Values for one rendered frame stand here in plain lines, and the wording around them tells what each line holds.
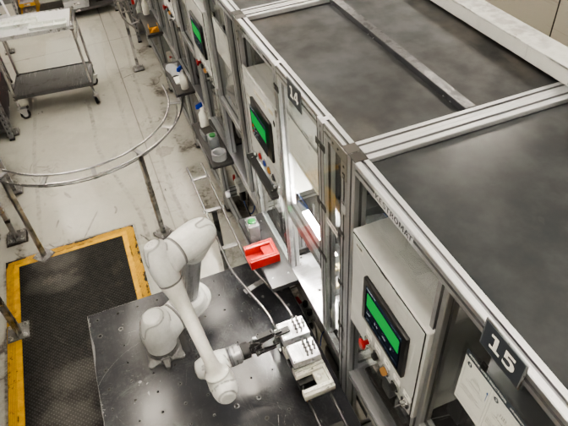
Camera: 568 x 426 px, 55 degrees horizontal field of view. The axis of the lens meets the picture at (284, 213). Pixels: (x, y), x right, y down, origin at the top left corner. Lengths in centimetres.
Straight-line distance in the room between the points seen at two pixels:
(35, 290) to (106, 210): 90
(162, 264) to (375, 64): 109
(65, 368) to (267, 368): 157
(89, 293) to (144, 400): 157
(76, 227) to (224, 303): 207
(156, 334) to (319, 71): 140
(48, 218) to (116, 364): 227
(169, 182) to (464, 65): 327
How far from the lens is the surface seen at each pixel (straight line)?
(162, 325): 262
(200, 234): 219
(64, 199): 503
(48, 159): 560
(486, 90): 196
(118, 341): 295
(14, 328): 408
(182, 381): 273
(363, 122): 175
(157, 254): 212
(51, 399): 374
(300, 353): 243
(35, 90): 624
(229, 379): 230
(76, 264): 439
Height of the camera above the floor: 299
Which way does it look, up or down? 43 degrees down
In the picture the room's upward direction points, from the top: 5 degrees counter-clockwise
